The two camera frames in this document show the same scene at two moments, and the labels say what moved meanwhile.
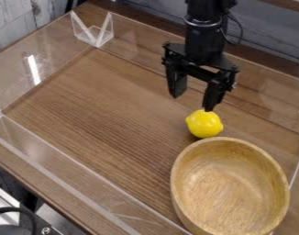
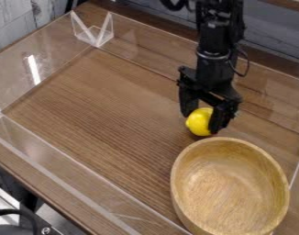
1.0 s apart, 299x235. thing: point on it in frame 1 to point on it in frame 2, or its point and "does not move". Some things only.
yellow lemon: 202,123 does not move
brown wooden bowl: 229,188 does not move
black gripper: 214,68 to 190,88
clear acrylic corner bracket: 93,35 does not move
